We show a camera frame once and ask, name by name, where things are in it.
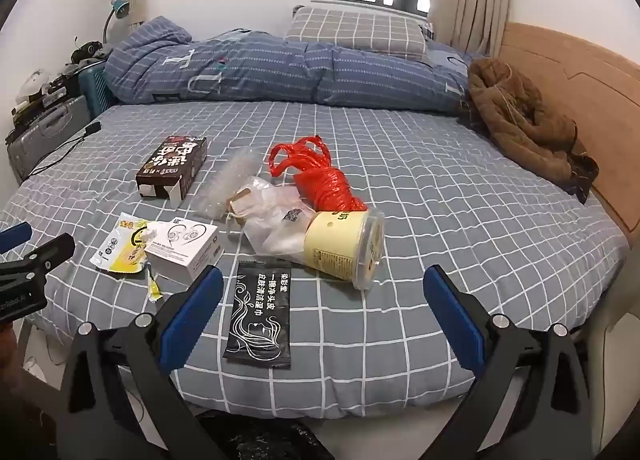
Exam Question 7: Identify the yellow white snack wrapper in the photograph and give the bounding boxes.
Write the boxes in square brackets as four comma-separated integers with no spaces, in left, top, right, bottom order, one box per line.
[90,213,148,275]

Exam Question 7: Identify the grey checked pillow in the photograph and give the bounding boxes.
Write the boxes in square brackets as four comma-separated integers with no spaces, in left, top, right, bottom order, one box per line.
[284,6,428,62]

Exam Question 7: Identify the blue striped duvet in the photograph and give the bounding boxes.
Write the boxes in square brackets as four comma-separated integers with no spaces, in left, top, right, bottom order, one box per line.
[104,16,475,114]

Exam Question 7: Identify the wooden headboard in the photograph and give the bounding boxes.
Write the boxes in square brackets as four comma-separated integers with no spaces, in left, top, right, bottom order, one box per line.
[499,22,640,244]

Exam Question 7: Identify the clutter on suitcase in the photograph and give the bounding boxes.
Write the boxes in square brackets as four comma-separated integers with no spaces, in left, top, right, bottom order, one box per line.
[11,42,107,129]

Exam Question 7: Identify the black lined trash bin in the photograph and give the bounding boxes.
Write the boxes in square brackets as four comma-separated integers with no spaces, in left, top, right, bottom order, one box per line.
[196,410,334,460]

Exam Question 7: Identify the grey checked bed sheet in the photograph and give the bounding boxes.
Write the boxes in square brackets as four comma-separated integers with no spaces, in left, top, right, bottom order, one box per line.
[1,102,629,419]

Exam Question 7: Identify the grey suitcase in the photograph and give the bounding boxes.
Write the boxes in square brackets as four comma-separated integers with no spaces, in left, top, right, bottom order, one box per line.
[6,96,91,183]

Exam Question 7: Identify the black charger cable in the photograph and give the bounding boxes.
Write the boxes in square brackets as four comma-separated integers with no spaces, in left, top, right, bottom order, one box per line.
[27,121,103,181]

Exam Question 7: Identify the clear plastic bag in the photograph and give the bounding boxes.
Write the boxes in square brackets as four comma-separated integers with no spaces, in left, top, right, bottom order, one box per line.
[229,177,317,265]

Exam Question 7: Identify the brown fleece jacket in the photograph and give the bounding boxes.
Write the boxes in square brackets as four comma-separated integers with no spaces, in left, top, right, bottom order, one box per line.
[461,58,599,203]

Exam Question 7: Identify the small yellow torn wrapper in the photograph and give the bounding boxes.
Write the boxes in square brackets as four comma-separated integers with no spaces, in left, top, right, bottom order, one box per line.
[146,267,163,303]

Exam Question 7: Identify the black wet wipe packet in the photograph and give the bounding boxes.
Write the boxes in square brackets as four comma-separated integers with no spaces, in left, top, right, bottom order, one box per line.
[224,261,292,369]

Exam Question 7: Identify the teal desk lamp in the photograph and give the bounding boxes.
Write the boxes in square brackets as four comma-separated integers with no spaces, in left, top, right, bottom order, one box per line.
[102,0,130,45]

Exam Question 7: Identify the teal plastic crate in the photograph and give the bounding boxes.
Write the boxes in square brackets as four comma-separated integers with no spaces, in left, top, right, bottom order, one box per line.
[78,61,118,119]

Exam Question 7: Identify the red plastic bag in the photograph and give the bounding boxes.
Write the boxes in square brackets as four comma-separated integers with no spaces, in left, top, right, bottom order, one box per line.
[268,136,368,212]

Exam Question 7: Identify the dark brown snack box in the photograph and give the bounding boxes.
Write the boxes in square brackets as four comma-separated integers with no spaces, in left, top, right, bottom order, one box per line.
[136,135,208,209]

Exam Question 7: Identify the white earphone box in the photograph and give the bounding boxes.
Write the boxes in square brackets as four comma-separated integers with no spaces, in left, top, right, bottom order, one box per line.
[145,218,224,285]

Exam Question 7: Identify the clear bubble wrap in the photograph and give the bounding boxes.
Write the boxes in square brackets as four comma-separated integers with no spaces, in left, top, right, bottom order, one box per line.
[194,147,262,220]

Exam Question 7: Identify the yellow instant noodle cup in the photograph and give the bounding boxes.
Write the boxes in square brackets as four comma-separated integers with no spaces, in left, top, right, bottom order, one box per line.
[304,209,385,291]

